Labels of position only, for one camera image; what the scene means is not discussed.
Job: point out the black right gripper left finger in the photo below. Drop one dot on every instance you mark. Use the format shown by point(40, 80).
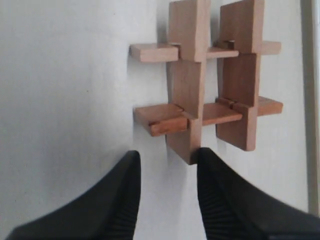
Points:
point(107, 211)

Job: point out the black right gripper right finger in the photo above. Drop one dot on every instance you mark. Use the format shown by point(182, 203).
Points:
point(234, 209)

